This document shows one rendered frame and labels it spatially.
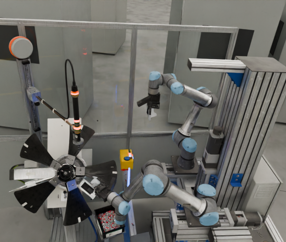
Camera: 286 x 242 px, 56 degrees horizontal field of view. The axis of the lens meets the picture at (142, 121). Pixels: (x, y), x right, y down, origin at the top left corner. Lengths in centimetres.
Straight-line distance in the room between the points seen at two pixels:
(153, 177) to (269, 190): 97
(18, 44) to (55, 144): 78
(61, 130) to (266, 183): 157
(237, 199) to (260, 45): 263
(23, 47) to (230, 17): 284
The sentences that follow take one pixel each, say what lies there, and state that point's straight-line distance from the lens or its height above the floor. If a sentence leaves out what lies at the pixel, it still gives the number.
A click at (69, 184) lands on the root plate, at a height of 114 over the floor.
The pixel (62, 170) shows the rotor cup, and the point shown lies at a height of 124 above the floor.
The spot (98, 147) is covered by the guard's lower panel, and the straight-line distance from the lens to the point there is 274.
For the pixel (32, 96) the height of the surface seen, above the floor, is 155.
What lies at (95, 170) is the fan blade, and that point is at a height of 119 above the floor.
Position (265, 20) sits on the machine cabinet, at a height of 186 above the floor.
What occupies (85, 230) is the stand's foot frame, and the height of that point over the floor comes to 8.
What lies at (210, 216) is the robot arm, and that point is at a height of 125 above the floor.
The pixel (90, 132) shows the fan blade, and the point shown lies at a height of 143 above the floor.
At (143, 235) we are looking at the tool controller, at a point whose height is 125.
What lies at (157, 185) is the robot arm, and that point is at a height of 145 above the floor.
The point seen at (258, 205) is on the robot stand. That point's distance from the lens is 226.
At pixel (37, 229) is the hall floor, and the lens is 323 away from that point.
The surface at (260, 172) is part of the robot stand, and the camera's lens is 217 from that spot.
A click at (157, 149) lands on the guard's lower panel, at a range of 284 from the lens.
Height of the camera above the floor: 253
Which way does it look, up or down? 32 degrees down
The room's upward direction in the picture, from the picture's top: 5 degrees clockwise
